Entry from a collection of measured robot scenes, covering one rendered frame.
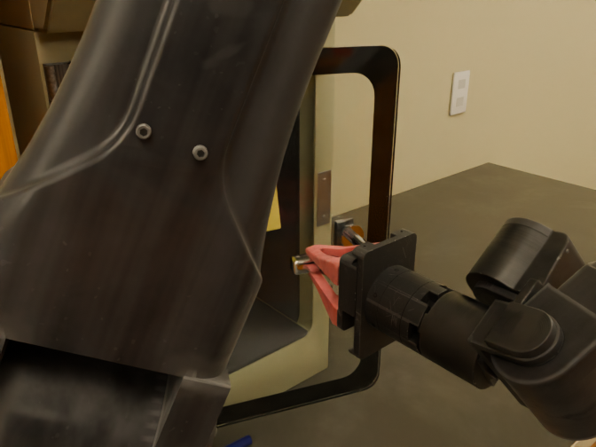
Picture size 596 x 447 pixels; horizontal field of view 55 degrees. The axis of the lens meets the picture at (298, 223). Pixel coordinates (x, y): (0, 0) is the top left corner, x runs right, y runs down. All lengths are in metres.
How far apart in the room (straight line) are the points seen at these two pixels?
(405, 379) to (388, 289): 0.38
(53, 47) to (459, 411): 0.62
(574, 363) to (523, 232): 0.13
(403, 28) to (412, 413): 0.93
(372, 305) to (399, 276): 0.03
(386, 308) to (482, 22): 1.32
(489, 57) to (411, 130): 0.36
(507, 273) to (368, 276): 0.10
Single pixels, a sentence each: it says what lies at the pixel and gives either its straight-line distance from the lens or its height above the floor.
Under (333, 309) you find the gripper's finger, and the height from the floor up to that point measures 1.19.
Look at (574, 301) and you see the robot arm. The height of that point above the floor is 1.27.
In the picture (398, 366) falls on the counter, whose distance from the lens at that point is 0.85.
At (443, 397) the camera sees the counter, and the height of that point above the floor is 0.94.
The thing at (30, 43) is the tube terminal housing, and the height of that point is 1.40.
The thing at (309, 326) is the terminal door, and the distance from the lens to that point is 0.63.
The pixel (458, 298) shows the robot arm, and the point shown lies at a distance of 0.44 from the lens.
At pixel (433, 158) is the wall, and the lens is 1.63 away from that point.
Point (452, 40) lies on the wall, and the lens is 1.60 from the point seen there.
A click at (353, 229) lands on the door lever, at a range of 0.59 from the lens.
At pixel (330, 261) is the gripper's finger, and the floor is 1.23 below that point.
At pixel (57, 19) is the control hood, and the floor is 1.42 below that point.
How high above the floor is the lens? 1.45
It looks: 23 degrees down
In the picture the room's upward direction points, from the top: straight up
